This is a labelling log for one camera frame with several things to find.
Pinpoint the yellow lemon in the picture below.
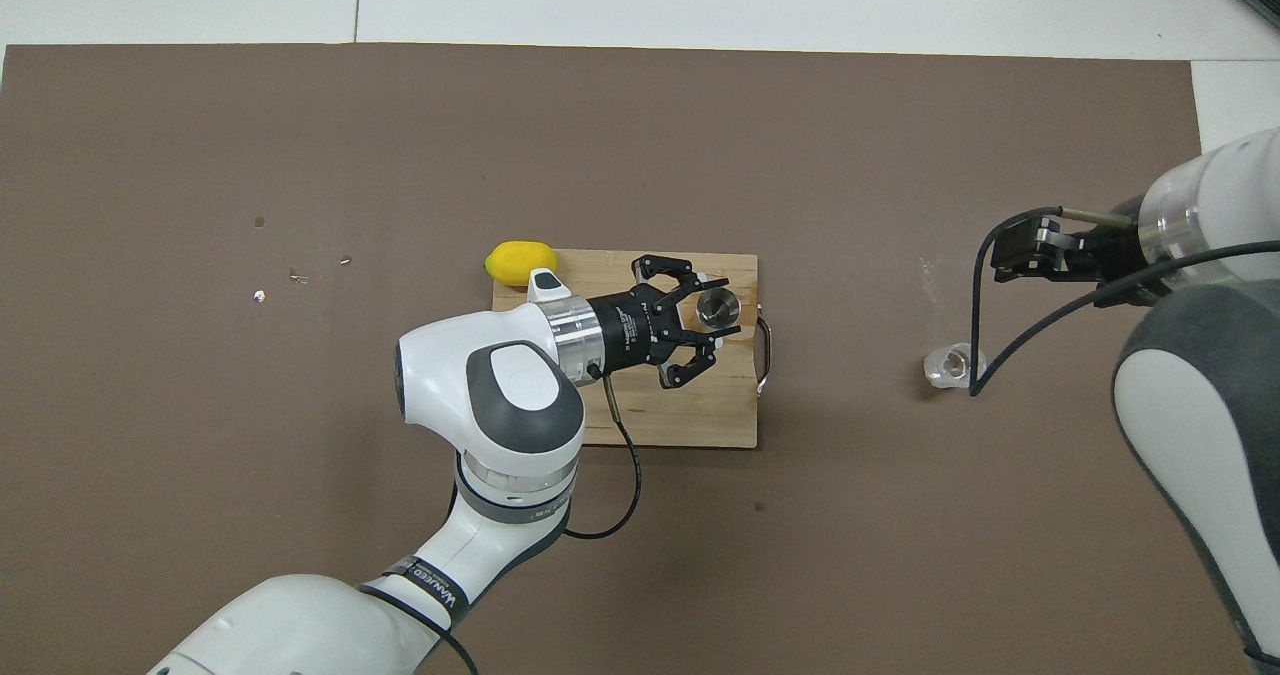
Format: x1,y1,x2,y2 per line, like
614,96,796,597
485,240,559,288

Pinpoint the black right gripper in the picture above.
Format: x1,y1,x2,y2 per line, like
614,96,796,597
992,195,1151,306

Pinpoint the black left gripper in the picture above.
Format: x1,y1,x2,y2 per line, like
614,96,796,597
588,253,743,389

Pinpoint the brown table mat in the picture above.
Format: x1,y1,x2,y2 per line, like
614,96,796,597
0,43,1259,675

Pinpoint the wooden cutting board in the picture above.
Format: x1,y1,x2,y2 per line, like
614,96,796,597
490,249,774,450

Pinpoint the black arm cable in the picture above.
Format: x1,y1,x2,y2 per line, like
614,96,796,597
966,205,1280,398
560,360,643,541

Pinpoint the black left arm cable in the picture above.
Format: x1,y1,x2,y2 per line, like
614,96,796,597
560,360,643,541

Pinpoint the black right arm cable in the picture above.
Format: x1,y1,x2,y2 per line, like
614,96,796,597
966,205,1280,398

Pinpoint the steel double jigger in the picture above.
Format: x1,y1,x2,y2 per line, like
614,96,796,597
697,290,741,331

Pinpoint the clear glass cup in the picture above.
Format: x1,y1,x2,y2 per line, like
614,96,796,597
922,342,988,389

